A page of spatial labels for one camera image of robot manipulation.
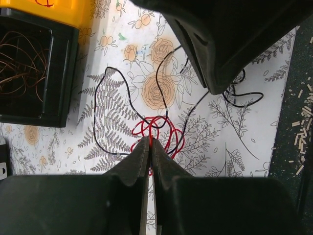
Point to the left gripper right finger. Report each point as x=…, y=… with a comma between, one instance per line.
x=188, y=205

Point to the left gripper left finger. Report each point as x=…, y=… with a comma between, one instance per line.
x=114, y=203

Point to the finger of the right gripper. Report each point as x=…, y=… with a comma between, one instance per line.
x=220, y=37

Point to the floral table mat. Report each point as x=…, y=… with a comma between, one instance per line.
x=133, y=79

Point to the black poker chip case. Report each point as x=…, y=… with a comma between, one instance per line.
x=5, y=162

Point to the yellow bin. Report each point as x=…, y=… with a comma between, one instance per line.
x=75, y=13

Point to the left black bin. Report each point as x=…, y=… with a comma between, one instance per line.
x=37, y=64

